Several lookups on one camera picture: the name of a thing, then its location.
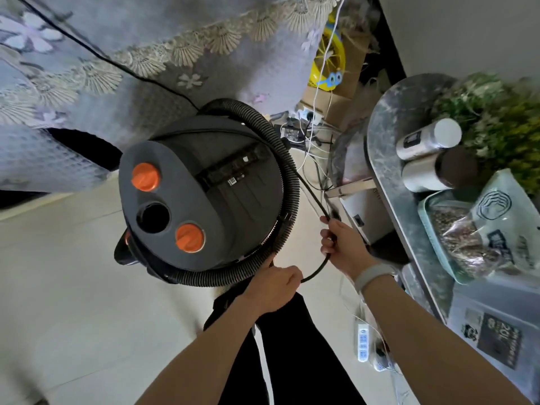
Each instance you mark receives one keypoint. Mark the white wristband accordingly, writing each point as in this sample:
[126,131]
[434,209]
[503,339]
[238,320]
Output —
[373,276]

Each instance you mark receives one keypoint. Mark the dark grey canister vacuum cleaner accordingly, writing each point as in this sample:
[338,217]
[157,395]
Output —
[211,185]

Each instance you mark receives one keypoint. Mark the white box with dark label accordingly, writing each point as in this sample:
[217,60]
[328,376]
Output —
[493,333]

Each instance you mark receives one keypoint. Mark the person's left fingers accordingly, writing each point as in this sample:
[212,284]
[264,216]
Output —
[289,278]

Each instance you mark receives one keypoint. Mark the white bottle with brown cap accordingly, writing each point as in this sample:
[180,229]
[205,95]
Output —
[434,169]

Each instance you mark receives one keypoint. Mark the clear bag of grains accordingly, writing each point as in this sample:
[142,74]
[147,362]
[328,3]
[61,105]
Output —
[464,238]

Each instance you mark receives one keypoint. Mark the person's left forearm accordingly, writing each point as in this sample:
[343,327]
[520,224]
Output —
[211,354]

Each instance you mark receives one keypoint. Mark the yellow toy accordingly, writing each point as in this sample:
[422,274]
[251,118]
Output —
[331,58]

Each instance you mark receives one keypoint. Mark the person's right fingers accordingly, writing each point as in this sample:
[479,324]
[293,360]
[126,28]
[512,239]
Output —
[328,240]

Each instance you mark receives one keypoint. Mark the black trousers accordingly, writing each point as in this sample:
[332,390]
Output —
[303,358]

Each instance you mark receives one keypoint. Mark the grey marble table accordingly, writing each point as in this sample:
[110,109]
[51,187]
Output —
[392,193]

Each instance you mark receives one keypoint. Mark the white and green bag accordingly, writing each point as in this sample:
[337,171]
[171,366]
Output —
[506,215]

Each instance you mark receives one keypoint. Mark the person's left hand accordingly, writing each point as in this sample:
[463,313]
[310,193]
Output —
[268,288]

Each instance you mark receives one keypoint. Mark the person's right forearm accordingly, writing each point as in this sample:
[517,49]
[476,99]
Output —
[422,341]

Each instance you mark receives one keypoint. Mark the green leafy plant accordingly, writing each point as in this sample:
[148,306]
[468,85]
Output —
[502,118]

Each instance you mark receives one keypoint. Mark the white power strip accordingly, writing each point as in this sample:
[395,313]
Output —
[363,342]

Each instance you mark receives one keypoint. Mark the person's right hand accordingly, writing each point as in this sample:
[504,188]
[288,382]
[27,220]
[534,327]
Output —
[348,253]

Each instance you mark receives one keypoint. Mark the pale green tray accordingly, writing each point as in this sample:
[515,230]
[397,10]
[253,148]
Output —
[436,244]

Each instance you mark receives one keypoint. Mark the grey floral lace cloth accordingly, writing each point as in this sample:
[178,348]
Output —
[126,37]

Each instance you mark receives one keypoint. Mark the brown cardboard box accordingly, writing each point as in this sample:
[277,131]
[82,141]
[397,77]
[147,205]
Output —
[350,71]

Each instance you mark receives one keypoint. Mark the white appliance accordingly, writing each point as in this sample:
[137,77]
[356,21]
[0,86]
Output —
[367,215]

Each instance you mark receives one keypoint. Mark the white plug adapter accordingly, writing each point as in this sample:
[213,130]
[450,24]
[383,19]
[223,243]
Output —
[382,360]

